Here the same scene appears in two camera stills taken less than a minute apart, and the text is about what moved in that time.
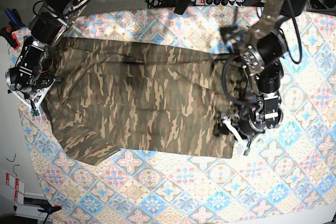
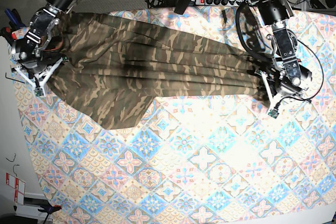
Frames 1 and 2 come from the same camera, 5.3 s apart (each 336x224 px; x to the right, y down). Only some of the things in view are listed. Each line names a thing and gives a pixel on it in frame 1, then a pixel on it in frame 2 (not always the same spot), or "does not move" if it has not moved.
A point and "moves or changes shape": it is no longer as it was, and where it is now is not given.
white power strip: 219,1 does not move
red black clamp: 14,23 does not move
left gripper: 35,109 -> 39,88
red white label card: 19,186 does not move
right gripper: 225,127 -> 274,109
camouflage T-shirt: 107,96 moves or changes shape
